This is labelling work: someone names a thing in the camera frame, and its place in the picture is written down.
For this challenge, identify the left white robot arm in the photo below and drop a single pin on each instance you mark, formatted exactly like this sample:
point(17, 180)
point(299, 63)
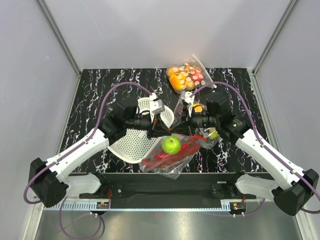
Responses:
point(51, 180)

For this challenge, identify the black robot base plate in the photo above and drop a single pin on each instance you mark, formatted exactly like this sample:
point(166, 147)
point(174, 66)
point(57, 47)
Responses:
point(155, 191)

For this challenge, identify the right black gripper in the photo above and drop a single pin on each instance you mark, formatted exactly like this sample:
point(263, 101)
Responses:
point(184, 126)

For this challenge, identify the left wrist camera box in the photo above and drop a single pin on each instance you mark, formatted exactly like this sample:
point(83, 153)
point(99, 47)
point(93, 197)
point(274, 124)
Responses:
point(156, 106)

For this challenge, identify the clear red-zip bag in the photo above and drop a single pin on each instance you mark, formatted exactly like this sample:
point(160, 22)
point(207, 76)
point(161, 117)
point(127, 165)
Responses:
point(172, 172)

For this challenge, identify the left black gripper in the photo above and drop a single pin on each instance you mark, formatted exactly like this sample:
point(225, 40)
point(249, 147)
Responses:
point(157, 127)

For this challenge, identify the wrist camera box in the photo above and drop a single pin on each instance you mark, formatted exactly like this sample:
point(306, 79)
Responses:
point(187, 99)
point(156, 106)

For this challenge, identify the dotted bag of orange fruit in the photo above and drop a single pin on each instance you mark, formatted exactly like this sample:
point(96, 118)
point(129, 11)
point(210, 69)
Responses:
point(188, 76)

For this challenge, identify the white perforated plastic basket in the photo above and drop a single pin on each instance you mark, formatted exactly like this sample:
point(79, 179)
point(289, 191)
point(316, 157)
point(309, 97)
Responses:
point(135, 145)

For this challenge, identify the white slotted cable duct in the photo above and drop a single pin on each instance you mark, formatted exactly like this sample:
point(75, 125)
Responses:
point(82, 205)

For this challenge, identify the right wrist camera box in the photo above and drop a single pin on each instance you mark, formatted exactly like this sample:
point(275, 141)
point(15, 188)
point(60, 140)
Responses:
point(187, 99)

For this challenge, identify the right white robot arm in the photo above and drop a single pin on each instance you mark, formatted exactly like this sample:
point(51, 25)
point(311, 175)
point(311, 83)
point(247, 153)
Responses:
point(291, 186)

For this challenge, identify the green fake apple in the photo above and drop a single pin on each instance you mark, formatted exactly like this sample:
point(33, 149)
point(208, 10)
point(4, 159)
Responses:
point(171, 145)

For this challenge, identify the dotted bag with yellow pepper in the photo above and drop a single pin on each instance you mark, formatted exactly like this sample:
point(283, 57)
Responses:
point(200, 132)

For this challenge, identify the green fake pear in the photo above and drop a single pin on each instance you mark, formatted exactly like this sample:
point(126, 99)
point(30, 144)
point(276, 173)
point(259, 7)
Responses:
point(213, 134)

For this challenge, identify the yellow fake bell pepper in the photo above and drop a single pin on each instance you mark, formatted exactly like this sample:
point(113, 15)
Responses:
point(198, 108)

